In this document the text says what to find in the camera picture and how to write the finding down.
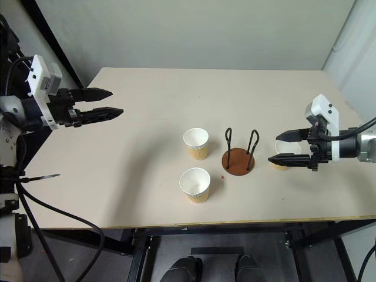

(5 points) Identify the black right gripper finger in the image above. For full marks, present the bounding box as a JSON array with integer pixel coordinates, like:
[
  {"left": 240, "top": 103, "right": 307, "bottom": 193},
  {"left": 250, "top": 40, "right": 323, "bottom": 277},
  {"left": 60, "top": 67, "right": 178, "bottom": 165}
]
[
  {"left": 267, "top": 153, "right": 312, "bottom": 169},
  {"left": 275, "top": 127, "right": 311, "bottom": 144}
]

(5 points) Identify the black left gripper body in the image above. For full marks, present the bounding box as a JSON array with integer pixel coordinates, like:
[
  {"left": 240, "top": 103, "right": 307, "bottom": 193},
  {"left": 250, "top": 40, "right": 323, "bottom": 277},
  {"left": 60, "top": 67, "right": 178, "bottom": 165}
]
[{"left": 46, "top": 88, "right": 86, "bottom": 129}]

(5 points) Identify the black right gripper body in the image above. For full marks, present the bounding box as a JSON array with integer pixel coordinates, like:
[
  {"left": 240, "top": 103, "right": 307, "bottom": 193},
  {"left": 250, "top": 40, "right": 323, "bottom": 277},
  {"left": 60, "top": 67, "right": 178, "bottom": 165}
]
[{"left": 307, "top": 123, "right": 333, "bottom": 173}]

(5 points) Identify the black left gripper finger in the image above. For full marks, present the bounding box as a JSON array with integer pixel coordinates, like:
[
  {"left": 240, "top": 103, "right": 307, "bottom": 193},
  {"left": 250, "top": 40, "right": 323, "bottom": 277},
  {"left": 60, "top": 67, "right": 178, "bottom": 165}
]
[
  {"left": 78, "top": 107, "right": 125, "bottom": 126},
  {"left": 73, "top": 87, "right": 114, "bottom": 103}
]

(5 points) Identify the ribbed tan paper cup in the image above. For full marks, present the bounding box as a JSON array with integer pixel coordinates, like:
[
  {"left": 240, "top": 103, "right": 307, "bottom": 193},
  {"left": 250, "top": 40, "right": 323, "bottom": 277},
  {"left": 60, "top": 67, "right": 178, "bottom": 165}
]
[
  {"left": 271, "top": 140, "right": 302, "bottom": 172},
  {"left": 179, "top": 167, "right": 212, "bottom": 204},
  {"left": 182, "top": 127, "right": 210, "bottom": 161}
]

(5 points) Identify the black mechanical structure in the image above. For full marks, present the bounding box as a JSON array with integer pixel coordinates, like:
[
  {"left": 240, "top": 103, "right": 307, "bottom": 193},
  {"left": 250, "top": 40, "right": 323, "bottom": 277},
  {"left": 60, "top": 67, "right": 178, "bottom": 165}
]
[{"left": 0, "top": 14, "right": 33, "bottom": 98}]

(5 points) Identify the dark rounded shape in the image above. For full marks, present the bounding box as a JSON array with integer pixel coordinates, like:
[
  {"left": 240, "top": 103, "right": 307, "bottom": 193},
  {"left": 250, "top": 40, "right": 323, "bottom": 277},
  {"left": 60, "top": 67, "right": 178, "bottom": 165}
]
[
  {"left": 159, "top": 255, "right": 204, "bottom": 282},
  {"left": 236, "top": 254, "right": 267, "bottom": 282}
]

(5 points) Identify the black flat bar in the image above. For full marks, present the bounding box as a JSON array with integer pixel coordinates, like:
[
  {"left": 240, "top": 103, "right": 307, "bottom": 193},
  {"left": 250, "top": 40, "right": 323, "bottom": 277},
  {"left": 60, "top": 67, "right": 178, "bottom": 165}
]
[{"left": 190, "top": 247, "right": 245, "bottom": 256}]

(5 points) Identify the white and black robot torso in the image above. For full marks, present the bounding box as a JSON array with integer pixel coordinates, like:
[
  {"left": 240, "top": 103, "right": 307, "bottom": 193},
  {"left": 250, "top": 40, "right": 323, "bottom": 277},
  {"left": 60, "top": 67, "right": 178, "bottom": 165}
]
[{"left": 0, "top": 164, "right": 33, "bottom": 282}]

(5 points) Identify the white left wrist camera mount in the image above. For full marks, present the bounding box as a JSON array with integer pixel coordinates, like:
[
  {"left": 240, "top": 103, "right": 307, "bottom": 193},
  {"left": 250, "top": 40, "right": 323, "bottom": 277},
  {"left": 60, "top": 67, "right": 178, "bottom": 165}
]
[{"left": 24, "top": 54, "right": 63, "bottom": 131}]

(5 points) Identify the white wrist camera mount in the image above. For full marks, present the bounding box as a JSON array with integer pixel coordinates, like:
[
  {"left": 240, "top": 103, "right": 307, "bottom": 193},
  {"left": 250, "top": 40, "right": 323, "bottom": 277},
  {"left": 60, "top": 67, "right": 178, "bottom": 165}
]
[
  {"left": 304, "top": 93, "right": 341, "bottom": 162},
  {"left": 24, "top": 54, "right": 63, "bottom": 131}
]

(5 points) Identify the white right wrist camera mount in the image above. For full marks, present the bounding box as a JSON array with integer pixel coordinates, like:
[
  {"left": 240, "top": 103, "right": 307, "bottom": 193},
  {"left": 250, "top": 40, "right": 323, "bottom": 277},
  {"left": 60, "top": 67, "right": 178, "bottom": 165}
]
[{"left": 304, "top": 93, "right": 341, "bottom": 162}]

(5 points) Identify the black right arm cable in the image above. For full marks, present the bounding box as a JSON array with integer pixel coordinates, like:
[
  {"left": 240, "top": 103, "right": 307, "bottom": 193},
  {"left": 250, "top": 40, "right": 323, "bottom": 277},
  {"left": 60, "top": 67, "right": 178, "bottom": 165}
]
[{"left": 318, "top": 116, "right": 376, "bottom": 140}]

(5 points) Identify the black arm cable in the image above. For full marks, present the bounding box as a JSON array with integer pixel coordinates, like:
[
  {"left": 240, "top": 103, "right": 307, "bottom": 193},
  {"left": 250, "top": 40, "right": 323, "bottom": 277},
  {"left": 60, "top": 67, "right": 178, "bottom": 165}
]
[
  {"left": 318, "top": 116, "right": 376, "bottom": 140},
  {"left": 5, "top": 56, "right": 33, "bottom": 99}
]

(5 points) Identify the brown cup holder stand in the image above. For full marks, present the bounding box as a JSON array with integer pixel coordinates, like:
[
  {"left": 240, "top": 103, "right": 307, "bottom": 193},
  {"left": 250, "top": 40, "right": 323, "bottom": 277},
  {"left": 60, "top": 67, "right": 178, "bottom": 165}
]
[{"left": 221, "top": 127, "right": 261, "bottom": 177}]

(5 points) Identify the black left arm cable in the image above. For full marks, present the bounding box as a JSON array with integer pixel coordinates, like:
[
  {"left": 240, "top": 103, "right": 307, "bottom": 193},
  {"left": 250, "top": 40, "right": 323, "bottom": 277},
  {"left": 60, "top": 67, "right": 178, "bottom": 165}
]
[{"left": 5, "top": 56, "right": 33, "bottom": 99}]

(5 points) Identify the black diagonal wall strip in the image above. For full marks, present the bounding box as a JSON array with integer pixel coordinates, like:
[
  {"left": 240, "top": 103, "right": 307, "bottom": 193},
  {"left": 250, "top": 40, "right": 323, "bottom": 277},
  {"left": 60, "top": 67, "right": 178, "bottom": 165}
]
[{"left": 19, "top": 0, "right": 86, "bottom": 90}]

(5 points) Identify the black cable tie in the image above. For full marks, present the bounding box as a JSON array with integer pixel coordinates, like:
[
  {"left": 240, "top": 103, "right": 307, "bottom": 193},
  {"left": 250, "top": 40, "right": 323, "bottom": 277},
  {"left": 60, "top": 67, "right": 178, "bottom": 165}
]
[{"left": 18, "top": 173, "right": 61, "bottom": 184}]

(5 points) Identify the black metal table frame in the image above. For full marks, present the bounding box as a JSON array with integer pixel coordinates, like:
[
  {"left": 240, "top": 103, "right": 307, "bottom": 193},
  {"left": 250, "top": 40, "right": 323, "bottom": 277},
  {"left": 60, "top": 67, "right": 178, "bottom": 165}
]
[{"left": 29, "top": 219, "right": 376, "bottom": 282}]

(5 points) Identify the white wall panel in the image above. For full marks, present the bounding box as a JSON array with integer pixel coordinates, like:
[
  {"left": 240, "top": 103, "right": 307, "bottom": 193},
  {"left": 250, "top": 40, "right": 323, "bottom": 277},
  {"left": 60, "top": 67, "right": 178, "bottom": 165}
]
[{"left": 322, "top": 36, "right": 376, "bottom": 120}]

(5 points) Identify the thick black cable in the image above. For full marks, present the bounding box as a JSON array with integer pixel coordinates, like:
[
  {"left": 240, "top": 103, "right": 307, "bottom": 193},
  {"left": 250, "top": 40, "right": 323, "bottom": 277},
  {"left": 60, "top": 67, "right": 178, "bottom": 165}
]
[
  {"left": 14, "top": 133, "right": 106, "bottom": 282},
  {"left": 16, "top": 184, "right": 66, "bottom": 282}
]

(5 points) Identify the black hanging cable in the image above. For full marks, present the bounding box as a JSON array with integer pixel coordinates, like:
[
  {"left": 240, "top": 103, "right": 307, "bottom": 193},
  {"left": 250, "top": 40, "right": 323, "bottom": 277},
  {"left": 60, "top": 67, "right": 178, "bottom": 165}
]
[{"left": 354, "top": 240, "right": 376, "bottom": 282}]

